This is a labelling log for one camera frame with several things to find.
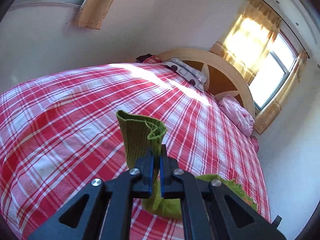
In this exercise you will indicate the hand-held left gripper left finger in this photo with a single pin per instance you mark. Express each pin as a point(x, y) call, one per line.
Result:
point(150, 177)

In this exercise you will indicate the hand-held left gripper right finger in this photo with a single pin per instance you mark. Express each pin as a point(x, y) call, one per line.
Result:
point(161, 177)

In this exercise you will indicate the red plaid bed sheet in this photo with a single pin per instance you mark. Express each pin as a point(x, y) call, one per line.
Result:
point(75, 117)

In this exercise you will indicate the pink floral pillow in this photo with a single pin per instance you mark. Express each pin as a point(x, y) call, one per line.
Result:
point(237, 115)

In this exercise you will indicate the pink cloth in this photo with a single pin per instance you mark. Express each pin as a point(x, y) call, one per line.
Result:
point(255, 143)

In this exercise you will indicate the grey patterned pillow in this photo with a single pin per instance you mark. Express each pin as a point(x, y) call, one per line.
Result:
point(190, 73)

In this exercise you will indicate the cream wooden headboard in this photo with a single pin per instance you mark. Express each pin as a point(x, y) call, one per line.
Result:
point(225, 77)

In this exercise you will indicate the dark cloth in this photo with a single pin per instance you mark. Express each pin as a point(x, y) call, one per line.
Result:
point(143, 58)

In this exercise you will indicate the yellow patterned curtain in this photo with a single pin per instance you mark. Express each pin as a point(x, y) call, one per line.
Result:
point(280, 110)
point(97, 7)

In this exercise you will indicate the window behind headboard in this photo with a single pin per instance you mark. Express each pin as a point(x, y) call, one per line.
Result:
point(272, 75)

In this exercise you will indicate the yellow curtain with valance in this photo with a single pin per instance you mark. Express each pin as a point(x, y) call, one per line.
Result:
point(245, 35)

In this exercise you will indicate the black curtain rod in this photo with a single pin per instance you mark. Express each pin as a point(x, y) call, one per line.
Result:
point(282, 18)

